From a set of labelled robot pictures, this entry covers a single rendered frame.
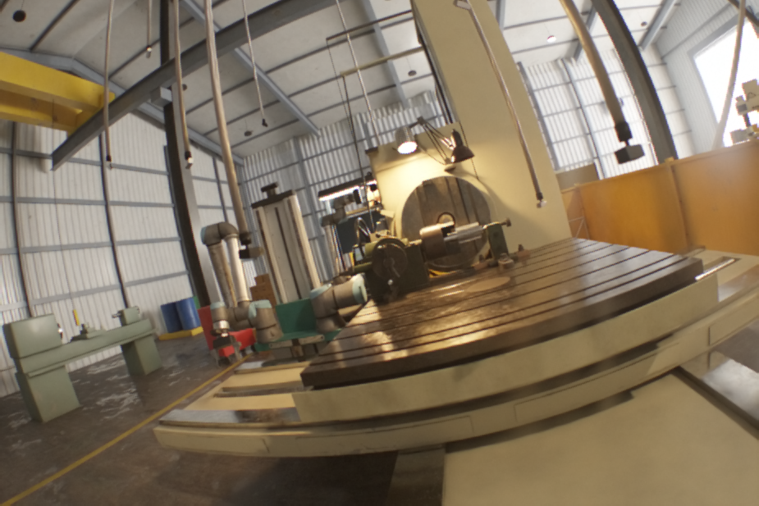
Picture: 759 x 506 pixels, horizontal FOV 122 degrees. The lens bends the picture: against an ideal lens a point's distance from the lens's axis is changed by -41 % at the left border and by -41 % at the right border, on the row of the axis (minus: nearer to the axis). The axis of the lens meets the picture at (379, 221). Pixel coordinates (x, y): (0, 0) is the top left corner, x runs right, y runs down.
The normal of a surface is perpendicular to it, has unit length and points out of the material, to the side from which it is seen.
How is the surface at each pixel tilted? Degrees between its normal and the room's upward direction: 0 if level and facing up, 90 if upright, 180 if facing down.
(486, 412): 90
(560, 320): 90
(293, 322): 90
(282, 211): 90
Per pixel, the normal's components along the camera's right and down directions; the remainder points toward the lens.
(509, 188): -0.18, 0.01
